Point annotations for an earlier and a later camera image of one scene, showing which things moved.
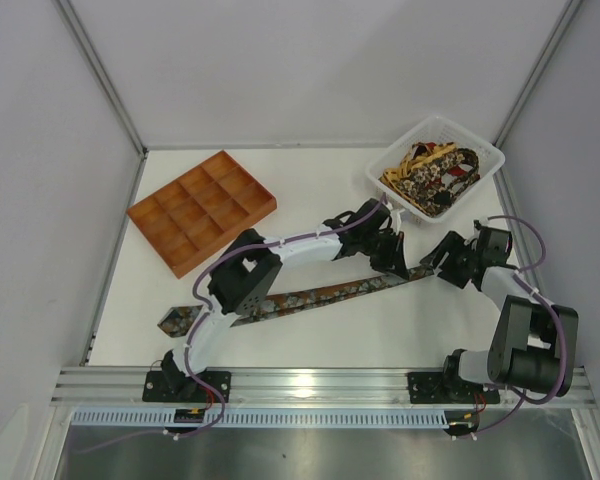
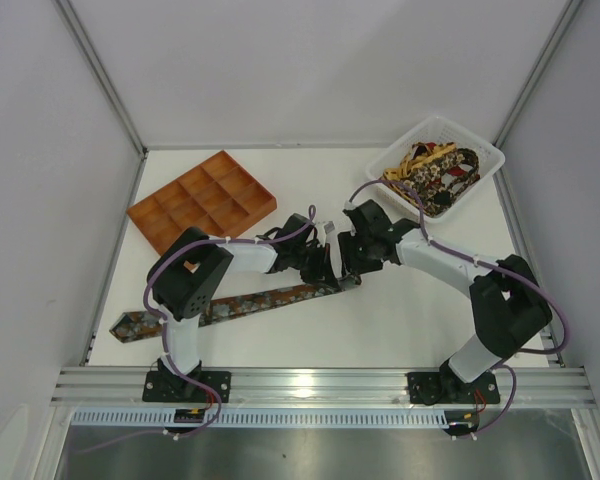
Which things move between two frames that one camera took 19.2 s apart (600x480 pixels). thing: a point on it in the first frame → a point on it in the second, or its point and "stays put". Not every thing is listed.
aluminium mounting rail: [292, 388] stays put
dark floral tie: [435, 185] stays put
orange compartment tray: [187, 220] stays put
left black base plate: [156, 390] stays put
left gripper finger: [396, 261] → [329, 278]
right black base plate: [433, 388] stays put
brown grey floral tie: [173, 322] → [138, 324]
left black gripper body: [389, 251] → [315, 267]
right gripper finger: [433, 259] → [350, 280]
